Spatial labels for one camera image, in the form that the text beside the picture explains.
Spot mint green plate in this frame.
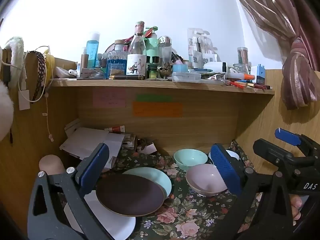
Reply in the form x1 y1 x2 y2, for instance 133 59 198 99
122 167 173 201

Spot clear plastic case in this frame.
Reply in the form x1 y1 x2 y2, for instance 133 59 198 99
172 72 202 82

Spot white charger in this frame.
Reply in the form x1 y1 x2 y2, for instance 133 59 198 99
19 90 31 111

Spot clear blister packs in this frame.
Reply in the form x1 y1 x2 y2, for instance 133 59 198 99
187 27 217 68

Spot clear glass bottle illustrated label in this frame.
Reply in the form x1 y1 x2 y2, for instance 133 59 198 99
126 21 147 80

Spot person's right hand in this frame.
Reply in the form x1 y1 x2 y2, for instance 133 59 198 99
290 195 305 227

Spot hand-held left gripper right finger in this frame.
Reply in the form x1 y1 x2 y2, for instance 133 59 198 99
210 143 295 240

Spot stack of booklets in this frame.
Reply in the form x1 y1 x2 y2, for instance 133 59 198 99
122 134 137 151

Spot orange capped marker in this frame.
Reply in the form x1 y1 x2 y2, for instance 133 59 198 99
231 73 255 81

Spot brown plate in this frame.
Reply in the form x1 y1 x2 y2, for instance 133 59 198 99
96 174 166 217

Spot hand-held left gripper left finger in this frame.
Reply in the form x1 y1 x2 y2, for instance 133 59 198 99
27 142 112 240

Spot white plate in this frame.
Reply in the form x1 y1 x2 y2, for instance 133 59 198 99
64 190 137 240

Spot mint green bowl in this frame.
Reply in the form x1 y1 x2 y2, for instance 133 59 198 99
173 149 208 172

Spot wooden shelf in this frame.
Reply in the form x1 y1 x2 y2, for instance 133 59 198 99
50 77 275 95

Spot striped pink curtain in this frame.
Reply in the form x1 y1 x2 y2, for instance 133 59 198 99
226 0 320 110

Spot blue white box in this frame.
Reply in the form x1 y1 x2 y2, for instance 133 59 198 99
251 64 266 84

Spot cream mug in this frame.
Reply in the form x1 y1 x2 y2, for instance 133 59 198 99
39 154 66 177

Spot patterned headband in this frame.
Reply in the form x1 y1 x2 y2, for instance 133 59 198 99
25 51 48 103

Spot yellow plastic item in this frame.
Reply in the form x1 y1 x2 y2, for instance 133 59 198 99
44 51 55 79

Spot green paper note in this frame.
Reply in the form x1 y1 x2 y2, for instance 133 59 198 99
136 94 173 103

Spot pink bowl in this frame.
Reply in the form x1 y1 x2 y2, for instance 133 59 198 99
185 164 229 197

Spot clear bottle silver cap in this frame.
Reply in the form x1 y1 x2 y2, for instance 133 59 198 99
157 36 172 67

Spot white black-spotted bowl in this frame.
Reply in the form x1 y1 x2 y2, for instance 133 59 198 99
208 149 240 165

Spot glass jar blue liquid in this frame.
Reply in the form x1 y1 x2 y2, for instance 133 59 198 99
107 40 127 79

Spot small white box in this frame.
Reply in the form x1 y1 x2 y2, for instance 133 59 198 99
136 139 157 155

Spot pink paper note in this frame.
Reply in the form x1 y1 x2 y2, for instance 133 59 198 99
93 89 127 107

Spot blue liquid plastic bottle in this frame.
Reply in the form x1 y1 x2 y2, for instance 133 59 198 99
86 32 100 68

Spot clear pencil tube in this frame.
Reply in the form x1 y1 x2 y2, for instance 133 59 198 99
237 47 249 66

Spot stack of white papers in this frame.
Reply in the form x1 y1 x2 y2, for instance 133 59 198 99
59 119 125 169

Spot mint green pump bottle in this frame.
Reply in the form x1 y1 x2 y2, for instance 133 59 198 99
144 26 160 58

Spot dark green small bottle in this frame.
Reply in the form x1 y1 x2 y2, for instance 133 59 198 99
147 65 160 79

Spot red tube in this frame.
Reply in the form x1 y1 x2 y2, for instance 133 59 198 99
105 125 125 133

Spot white fluffy ball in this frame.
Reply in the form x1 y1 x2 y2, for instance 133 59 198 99
0 82 15 141

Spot white cable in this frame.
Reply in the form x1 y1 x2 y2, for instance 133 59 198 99
35 45 55 142

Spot orange paper note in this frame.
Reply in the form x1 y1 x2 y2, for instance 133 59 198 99
132 102 183 117

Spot floral tablecloth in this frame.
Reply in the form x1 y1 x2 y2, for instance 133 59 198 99
95 140 265 240

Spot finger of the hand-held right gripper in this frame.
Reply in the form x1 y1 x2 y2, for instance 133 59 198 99
253 139 315 178
274 128 320 159

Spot white fluffy headband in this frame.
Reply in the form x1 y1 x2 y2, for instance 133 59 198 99
4 37 27 88

